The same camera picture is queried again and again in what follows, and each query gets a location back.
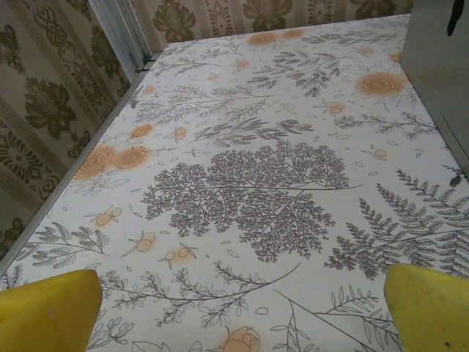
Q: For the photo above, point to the aluminium frame post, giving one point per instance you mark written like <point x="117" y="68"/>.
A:
<point x="121" y="33"/>

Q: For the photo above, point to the aluminium table side rail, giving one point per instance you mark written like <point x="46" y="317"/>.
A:
<point x="36" y="215"/>

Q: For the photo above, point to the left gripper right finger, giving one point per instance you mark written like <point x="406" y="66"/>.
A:
<point x="432" y="315"/>

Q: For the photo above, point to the grey metal cabinet box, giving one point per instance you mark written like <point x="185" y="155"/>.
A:
<point x="439" y="55"/>

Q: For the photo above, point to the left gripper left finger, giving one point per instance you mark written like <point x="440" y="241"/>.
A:
<point x="44" y="315"/>

